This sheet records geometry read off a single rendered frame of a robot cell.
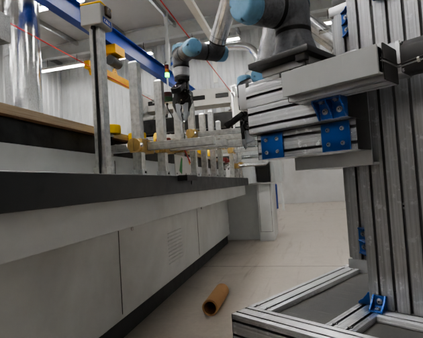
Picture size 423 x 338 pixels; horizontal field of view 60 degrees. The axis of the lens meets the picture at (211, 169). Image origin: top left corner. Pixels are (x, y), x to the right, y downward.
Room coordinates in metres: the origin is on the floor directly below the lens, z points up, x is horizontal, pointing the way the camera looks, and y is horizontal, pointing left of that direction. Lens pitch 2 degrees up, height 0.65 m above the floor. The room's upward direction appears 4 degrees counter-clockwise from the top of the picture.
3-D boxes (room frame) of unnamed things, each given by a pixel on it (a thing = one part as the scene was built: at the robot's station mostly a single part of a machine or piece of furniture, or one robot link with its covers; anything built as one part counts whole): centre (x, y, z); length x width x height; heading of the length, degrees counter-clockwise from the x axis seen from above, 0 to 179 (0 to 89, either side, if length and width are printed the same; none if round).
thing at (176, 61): (1.69, 0.11, 1.25); 0.09 x 0.08 x 0.11; 28
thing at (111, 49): (6.47, 1.60, 2.95); 0.34 x 0.26 x 0.49; 165
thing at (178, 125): (1.86, 0.15, 0.89); 0.04 x 0.04 x 0.48; 77
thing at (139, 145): (1.40, 0.26, 0.81); 0.14 x 0.06 x 0.05; 167
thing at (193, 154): (2.10, 0.10, 0.89); 0.04 x 0.04 x 0.48; 77
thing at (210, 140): (1.40, 0.19, 0.81); 0.44 x 0.03 x 0.04; 77
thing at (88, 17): (1.12, 0.33, 1.18); 0.07 x 0.07 x 0.08; 77
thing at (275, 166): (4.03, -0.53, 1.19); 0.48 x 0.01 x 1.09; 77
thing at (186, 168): (1.83, 0.14, 0.75); 0.26 x 0.01 x 0.10; 167
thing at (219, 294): (2.01, 0.02, 0.04); 0.30 x 0.08 x 0.08; 167
